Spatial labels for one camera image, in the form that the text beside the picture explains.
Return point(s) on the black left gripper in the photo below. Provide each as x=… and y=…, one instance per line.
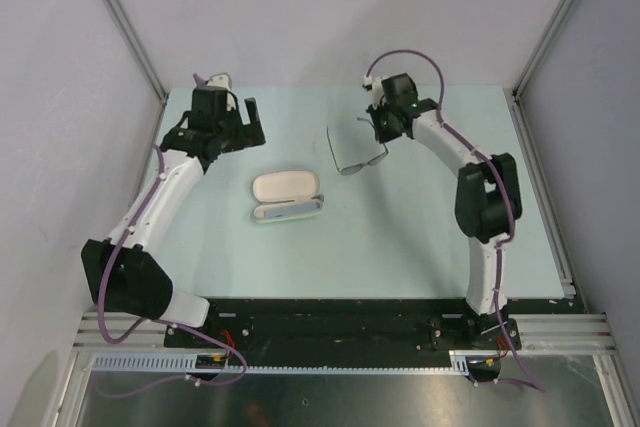
x=247, y=136

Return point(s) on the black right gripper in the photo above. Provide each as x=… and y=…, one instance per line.
x=375, y=112

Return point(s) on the pale green glasses case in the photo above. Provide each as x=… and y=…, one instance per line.
x=285, y=187

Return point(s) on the black gold aviator sunglasses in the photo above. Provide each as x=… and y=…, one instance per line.
x=354, y=146

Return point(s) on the blue square cleaning cloth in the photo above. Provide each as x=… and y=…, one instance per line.
x=293, y=209

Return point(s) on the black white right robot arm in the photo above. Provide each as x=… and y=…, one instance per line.
x=487, y=199

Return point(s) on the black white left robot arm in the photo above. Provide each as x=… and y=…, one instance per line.
x=122, y=271

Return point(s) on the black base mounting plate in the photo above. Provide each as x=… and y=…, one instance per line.
x=305, y=354

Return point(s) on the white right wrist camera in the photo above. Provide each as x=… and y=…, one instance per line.
x=373, y=85

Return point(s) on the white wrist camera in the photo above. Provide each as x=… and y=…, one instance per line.
x=223, y=81
x=373, y=85

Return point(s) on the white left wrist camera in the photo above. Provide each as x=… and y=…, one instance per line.
x=223, y=81

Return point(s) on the left rear aluminium post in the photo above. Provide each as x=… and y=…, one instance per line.
x=122, y=22

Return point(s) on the aluminium post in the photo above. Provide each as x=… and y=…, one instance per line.
x=553, y=29
x=122, y=22

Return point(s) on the right rear aluminium post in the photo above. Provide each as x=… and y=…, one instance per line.
x=553, y=29

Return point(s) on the aluminium front frame rail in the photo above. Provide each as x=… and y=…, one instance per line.
x=530, y=333

